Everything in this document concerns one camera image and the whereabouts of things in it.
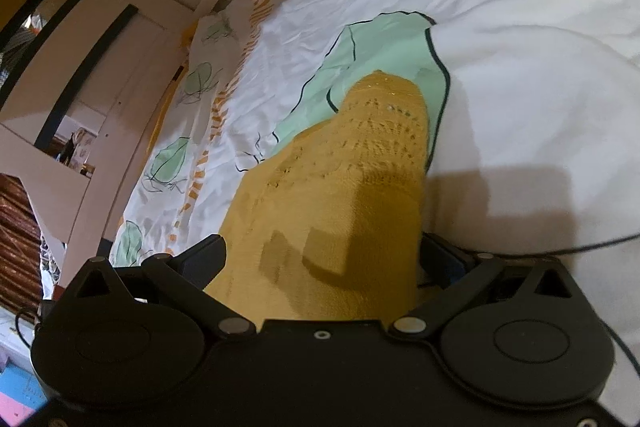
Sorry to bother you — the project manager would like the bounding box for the brown woven basket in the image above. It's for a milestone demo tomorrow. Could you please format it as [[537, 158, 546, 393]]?
[[0, 173, 45, 310]]

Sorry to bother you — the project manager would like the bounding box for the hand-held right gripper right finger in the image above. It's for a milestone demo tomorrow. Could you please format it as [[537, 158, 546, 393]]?
[[389, 231, 572, 340]]

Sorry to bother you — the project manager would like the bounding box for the black cable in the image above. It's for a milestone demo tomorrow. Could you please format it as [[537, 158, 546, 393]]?
[[14, 299, 58, 348], [472, 229, 640, 383]]

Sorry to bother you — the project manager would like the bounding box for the pale wooden bed frame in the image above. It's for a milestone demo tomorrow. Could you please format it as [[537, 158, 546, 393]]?
[[0, 0, 306, 308]]

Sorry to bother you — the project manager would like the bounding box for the colourful household clutter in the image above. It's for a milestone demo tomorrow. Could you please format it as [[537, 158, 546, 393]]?
[[50, 127, 97, 175]]

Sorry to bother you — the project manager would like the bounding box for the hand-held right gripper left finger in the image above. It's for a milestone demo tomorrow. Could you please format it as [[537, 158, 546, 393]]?
[[74, 233, 254, 340]]

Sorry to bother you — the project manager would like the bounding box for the yellow knitted garment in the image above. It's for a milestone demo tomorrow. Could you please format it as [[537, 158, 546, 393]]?
[[204, 69, 434, 324]]

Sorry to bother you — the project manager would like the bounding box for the white printed duvet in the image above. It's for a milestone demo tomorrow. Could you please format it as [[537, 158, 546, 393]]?
[[107, 0, 640, 408]]

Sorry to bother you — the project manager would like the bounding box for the blue box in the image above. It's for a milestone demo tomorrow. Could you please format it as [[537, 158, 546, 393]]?
[[0, 364, 47, 404]]

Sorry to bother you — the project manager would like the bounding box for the pink box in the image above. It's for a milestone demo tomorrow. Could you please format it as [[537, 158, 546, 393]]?
[[0, 393, 32, 427]]

